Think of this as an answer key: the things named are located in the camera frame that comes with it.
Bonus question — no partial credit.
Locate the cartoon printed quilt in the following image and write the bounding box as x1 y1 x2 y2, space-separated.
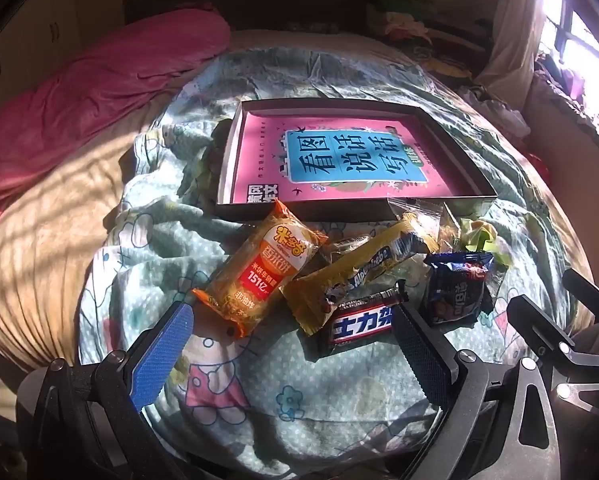
77 47 580 466

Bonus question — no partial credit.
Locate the pile of folded clothes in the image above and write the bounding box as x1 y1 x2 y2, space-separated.
369 0 495 78

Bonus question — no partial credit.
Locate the dark blue snack packet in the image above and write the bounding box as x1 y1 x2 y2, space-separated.
422 250 495 328

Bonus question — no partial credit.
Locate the pink tray with book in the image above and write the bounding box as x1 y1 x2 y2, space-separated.
214 98 497 222

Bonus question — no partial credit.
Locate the yellow candy packet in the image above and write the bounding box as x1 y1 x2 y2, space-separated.
284 210 441 336

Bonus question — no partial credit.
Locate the beige curtain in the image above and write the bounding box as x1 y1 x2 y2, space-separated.
474 0 555 101

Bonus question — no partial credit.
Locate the brown chocolate bar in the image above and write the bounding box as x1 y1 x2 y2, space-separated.
319 280 410 358

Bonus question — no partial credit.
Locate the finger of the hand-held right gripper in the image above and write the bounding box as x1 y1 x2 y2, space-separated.
507 294 599 409
563 267 599 327

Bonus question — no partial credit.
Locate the clear printed snack packet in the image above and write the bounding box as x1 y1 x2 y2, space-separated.
328 235 375 262

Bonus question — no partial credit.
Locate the cream wardrobe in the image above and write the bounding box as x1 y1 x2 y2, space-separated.
0 0 130 126

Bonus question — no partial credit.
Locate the clear packet with green label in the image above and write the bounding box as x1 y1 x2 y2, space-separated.
439 202 515 281

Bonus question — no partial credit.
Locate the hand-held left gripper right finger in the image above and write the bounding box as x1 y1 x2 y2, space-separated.
392 301 563 480

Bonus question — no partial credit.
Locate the dark headboard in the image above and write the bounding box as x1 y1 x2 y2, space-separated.
124 0 385 41

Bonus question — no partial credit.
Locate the pink and blue book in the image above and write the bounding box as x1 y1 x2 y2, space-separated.
232 112 473 204

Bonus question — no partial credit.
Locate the beige bed sheet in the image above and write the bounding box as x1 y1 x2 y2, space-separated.
0 27 595 376

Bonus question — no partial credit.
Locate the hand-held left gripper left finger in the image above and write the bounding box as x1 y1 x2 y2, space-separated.
32 301 196 461

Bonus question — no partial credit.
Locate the window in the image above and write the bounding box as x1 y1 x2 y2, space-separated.
539 0 599 131

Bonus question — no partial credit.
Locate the pink blanket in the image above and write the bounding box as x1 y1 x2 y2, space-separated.
0 2 232 236

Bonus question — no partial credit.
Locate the orange rice cracker packet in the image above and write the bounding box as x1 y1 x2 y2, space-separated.
192 197 329 339

